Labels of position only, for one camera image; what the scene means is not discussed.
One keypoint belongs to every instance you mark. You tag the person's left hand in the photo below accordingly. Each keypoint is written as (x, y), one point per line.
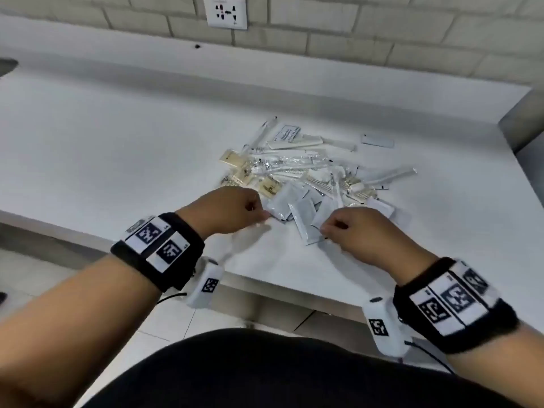
(225, 212)

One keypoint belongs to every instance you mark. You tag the person's right hand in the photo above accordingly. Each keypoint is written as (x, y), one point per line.
(369, 237)

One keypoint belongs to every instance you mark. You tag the pile of clear-wrapped toiletries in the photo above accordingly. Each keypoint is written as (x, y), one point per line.
(293, 165)

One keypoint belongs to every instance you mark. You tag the person's left forearm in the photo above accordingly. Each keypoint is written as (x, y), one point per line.
(63, 335)

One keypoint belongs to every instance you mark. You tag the white countertop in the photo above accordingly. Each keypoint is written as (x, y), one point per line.
(106, 144)

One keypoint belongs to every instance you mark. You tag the black marker wristband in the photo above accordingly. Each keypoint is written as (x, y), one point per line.
(476, 331)
(178, 267)

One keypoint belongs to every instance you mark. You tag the black shirt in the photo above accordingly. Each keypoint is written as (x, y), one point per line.
(276, 373)

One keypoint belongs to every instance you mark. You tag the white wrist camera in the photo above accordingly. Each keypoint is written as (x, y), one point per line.
(389, 335)
(204, 288)

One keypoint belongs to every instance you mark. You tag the white wall socket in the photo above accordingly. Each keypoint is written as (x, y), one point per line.
(225, 10)

